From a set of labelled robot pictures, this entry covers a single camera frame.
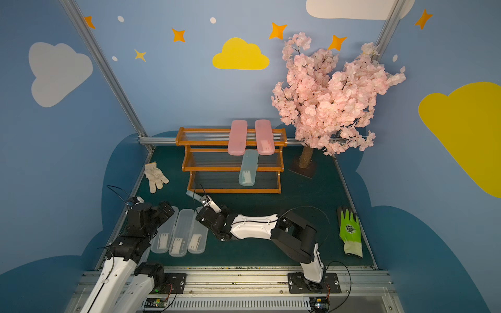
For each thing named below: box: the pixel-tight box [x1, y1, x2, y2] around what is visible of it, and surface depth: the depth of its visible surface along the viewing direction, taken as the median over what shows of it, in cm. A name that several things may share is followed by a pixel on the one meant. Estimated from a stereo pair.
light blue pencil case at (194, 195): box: [185, 190, 203, 203], surface depth 88 cm
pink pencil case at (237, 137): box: [227, 119, 248, 156], surface depth 86 cm
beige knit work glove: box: [144, 161, 169, 194], surface depth 108 cm
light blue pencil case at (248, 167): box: [238, 149, 259, 187], surface depth 90 cm
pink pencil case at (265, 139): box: [254, 119, 276, 156], surface depth 86 cm
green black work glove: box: [337, 205, 364, 259], surface depth 89 cm
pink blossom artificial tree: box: [271, 33, 406, 170], surface depth 71 cm
